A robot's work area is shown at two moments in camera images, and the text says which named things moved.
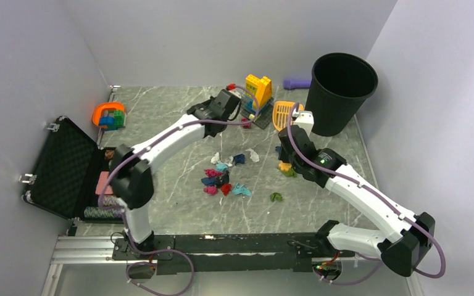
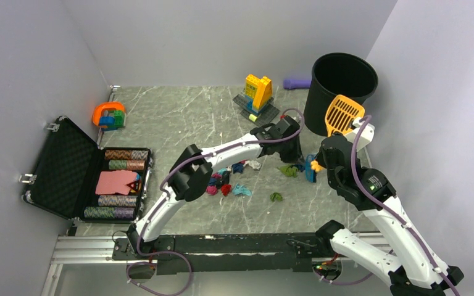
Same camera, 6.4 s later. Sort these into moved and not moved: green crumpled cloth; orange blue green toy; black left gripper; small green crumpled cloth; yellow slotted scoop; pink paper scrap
Moved: black left gripper; yellow slotted scoop
Not moved: pink paper scrap; small green crumpled cloth; green crumpled cloth; orange blue green toy
